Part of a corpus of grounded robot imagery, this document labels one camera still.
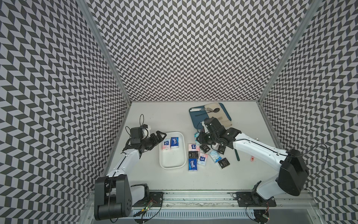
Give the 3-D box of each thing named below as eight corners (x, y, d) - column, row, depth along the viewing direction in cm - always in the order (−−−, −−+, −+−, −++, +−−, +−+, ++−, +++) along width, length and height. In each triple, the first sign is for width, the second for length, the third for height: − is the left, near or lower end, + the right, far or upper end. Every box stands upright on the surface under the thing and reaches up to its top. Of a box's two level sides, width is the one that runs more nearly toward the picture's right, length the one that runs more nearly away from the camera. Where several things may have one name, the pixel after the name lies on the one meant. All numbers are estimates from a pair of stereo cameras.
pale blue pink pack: (196, 163, 87) (197, 162, 85) (199, 153, 91) (199, 152, 89) (205, 166, 86) (206, 165, 84) (207, 156, 90) (208, 154, 88)
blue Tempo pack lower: (188, 171, 84) (188, 169, 82) (188, 160, 89) (188, 158, 86) (197, 171, 84) (197, 169, 82) (196, 160, 89) (196, 158, 86)
